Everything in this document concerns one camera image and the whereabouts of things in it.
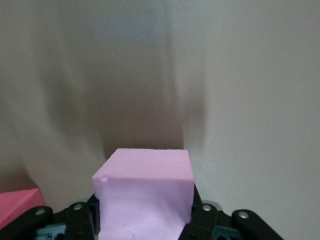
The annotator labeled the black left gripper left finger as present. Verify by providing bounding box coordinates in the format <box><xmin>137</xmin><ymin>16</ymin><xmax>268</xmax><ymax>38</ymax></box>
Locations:
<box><xmin>0</xmin><ymin>197</ymin><xmax>101</xmax><ymax>240</ymax></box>

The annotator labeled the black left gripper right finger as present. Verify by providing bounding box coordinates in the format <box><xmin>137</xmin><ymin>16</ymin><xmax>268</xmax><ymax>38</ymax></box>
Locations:
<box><xmin>179</xmin><ymin>186</ymin><xmax>285</xmax><ymax>240</ymax></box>

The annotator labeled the red foam cube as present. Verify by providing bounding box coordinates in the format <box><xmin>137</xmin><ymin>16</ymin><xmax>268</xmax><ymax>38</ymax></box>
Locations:
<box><xmin>0</xmin><ymin>188</ymin><xmax>46</xmax><ymax>230</ymax></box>

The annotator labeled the pink foam cube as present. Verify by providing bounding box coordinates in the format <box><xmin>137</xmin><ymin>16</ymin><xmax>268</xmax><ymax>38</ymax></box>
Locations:
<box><xmin>91</xmin><ymin>147</ymin><xmax>195</xmax><ymax>240</ymax></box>

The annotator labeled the brown table mat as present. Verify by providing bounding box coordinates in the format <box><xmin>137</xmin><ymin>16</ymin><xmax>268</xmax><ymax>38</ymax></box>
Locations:
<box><xmin>0</xmin><ymin>0</ymin><xmax>320</xmax><ymax>240</ymax></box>

